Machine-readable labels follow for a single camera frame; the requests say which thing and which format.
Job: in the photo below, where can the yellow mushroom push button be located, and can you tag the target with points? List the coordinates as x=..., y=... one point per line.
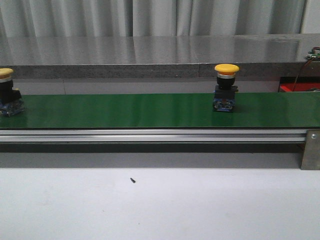
x=11, y=102
x=225, y=90

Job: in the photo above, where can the green conveyor belt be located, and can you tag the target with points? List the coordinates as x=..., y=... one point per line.
x=168, y=110

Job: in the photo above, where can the grey stone counter slab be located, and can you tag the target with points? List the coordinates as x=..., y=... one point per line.
x=270, y=55

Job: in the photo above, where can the red bin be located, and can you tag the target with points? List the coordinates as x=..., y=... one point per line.
x=303, y=84

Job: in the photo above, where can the small green circuit board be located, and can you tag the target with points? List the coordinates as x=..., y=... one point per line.
x=313, y=54

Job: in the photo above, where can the grey pleated curtain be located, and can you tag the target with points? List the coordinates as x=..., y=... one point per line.
x=137, y=18

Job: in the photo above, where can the aluminium conveyor side rail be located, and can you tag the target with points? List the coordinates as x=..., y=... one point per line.
x=152, y=135

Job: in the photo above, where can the metal conveyor support bracket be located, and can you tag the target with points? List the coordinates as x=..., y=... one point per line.
x=311, y=153

